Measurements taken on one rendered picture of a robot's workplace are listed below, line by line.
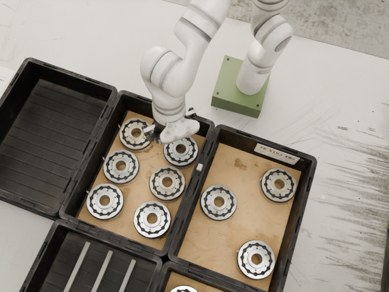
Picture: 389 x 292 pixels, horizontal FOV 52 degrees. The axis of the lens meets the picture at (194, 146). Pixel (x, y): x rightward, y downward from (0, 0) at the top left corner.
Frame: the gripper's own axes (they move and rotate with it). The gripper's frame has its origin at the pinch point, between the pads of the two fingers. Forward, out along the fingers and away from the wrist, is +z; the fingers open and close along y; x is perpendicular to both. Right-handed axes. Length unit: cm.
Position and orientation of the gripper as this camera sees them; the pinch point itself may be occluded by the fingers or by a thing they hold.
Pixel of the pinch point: (169, 135)
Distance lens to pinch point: 104.5
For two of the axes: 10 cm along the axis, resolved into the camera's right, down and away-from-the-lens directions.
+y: -9.1, 3.7, -1.8
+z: -0.4, 3.6, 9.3
